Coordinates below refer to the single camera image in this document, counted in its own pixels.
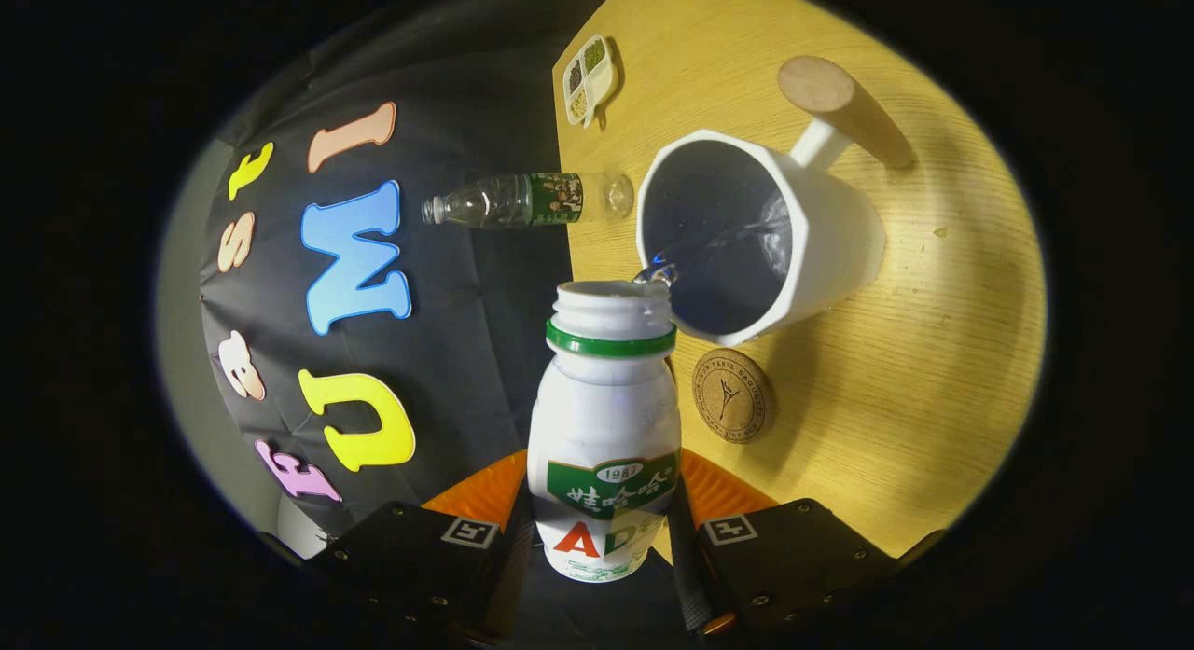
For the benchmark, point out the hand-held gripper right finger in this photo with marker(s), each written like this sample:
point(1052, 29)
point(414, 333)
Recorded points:
point(690, 566)

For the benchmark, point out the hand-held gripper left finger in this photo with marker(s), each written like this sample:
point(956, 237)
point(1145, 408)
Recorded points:
point(508, 575)

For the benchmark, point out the white juice bottle green label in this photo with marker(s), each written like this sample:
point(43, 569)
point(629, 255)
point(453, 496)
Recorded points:
point(602, 417)

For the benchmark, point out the round cork coaster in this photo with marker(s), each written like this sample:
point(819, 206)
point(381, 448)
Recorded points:
point(732, 395)

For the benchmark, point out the clear plastic water bottle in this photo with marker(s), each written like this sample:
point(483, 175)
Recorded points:
point(522, 200)

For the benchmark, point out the black backdrop cloth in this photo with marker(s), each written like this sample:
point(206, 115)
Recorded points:
point(466, 305)

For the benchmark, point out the wooden table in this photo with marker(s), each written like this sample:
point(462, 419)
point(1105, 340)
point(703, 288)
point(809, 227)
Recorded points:
point(933, 352)

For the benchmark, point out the white divided dish with grains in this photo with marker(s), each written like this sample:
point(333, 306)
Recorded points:
point(590, 76)

